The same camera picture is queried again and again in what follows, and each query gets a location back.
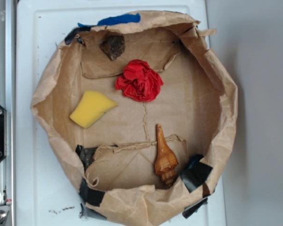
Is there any orange spiral seashell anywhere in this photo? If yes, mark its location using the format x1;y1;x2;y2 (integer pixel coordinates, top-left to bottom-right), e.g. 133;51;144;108
154;124;179;187

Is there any black tape inner left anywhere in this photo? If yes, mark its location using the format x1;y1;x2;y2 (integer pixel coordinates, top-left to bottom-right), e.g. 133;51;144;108
75;145;98;172

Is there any black tape top left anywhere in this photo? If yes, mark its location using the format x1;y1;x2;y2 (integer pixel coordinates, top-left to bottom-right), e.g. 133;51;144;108
64;26;91;45

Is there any brown rock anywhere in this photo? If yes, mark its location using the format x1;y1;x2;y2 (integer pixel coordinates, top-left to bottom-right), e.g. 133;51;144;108
100;35;125;61

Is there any black tape right corner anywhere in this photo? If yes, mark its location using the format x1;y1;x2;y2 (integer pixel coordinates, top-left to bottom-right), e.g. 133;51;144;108
180;154;213;193

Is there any yellow sponge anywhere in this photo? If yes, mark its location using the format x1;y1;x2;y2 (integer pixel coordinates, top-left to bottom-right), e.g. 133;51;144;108
69;90;118;129

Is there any crumpled red paper ball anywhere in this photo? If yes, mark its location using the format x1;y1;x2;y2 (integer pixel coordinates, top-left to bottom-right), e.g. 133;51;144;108
115;59;164;102

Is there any blue cloth piece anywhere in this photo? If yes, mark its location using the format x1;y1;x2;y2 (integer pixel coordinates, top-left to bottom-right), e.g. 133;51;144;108
77;13;142;27

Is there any white plastic board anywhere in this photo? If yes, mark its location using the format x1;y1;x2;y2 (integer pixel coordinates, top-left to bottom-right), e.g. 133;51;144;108
15;0;228;226

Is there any brown paper bag tray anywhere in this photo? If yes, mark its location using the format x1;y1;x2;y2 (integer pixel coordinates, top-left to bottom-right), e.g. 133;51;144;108
31;11;238;226

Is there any black tape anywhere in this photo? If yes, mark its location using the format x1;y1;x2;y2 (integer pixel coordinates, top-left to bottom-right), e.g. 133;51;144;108
79;178;106;207
64;26;91;45
182;198;208;219
75;145;98;172

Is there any aluminium frame rail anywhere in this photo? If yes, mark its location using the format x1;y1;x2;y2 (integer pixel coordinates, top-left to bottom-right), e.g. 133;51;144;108
0;0;17;226

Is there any black tape bottom right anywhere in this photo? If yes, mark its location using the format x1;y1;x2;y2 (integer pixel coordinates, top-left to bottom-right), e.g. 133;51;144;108
182;198;208;219

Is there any black tape bottom left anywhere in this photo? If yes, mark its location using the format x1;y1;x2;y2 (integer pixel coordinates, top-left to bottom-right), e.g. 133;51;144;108
79;178;106;207

